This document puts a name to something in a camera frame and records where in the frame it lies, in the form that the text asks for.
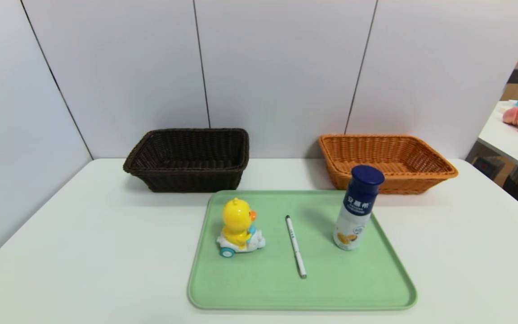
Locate yellow duck scooter toy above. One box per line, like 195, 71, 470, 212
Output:
216, 198, 267, 258

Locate white pen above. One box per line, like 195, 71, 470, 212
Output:
285, 215, 308, 279

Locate white bottle blue cap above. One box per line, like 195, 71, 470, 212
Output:
333, 165, 385, 252

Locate dark brown wicker basket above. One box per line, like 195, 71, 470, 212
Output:
123, 128, 250, 193

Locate orange wicker basket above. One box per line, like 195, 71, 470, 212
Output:
318, 134, 459, 195

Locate green plastic tray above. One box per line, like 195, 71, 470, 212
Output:
187, 189, 418, 311

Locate white side table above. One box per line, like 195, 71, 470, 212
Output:
478, 100, 518, 177

